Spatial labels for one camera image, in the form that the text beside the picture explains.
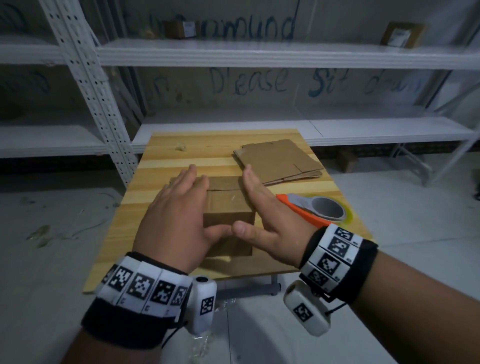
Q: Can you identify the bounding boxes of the person's right hand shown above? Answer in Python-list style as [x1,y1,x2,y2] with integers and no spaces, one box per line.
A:
[231,164,329,268]

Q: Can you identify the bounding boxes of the person's left hand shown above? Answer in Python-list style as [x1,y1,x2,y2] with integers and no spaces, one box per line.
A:
[133,164,233,275]

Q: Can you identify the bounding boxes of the orange tape dispenser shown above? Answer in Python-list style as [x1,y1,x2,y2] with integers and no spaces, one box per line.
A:
[275,193,348,229]

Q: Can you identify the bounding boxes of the yellowish clear tape roll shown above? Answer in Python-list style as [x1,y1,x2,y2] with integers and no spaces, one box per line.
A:
[299,193,355,227]

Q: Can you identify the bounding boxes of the person's right forearm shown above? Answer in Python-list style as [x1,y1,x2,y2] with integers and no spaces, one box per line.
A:
[350,251,480,364]

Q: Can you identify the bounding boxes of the person's left forearm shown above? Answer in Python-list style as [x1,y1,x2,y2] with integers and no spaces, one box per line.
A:
[61,329,166,364]

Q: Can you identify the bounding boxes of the small box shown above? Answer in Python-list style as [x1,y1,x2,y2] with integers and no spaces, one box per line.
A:
[164,20,198,40]

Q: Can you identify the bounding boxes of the black wristband with markers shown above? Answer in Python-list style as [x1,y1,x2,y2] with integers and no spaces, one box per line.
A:
[80,251,194,350]
[299,223,379,305]

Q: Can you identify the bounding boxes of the small brown carton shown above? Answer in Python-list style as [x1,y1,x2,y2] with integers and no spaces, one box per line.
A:
[335,149,359,173]

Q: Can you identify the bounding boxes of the white metal shelving unit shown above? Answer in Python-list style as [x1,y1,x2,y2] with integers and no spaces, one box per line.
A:
[0,0,140,187]
[56,0,480,187]

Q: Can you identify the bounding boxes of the brown package with white label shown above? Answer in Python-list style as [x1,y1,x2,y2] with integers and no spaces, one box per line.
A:
[380,21,427,49]

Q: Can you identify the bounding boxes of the grey metal table frame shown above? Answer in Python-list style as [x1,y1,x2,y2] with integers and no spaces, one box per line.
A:
[215,275,282,301]

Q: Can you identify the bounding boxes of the black camera cable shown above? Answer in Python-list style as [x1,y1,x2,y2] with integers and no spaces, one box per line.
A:
[161,318,188,348]
[324,301,350,316]

